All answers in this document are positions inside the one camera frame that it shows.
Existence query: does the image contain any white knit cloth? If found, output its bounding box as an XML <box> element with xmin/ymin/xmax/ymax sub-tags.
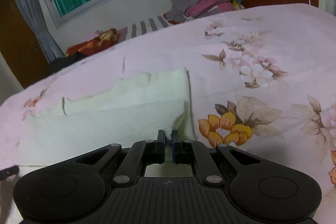
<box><xmin>29</xmin><ymin>69</ymin><xmax>194</xmax><ymax>163</ymax></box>

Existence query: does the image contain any pile of folded clothes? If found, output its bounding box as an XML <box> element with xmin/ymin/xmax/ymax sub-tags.
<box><xmin>164</xmin><ymin>0</ymin><xmax>244</xmax><ymax>24</ymax></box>

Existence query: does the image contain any pink floral bed sheet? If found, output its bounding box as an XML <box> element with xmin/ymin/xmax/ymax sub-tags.
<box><xmin>1</xmin><ymin>4</ymin><xmax>335</xmax><ymax>223</ymax></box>

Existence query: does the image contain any black cloth bundle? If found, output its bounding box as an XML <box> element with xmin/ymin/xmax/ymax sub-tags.
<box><xmin>49</xmin><ymin>52</ymin><xmax>88</xmax><ymax>75</ymax></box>

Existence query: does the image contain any grey white striped pillow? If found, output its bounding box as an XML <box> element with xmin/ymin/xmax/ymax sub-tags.
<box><xmin>118</xmin><ymin>15</ymin><xmax>173</xmax><ymax>42</ymax></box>

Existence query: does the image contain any red orange floral pillow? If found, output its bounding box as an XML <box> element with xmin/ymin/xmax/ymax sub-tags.
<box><xmin>65</xmin><ymin>28</ymin><xmax>120</xmax><ymax>57</ymax></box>

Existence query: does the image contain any brown wooden door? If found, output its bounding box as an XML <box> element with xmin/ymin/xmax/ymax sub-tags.
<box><xmin>0</xmin><ymin>0</ymin><xmax>49</xmax><ymax>88</ymax></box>

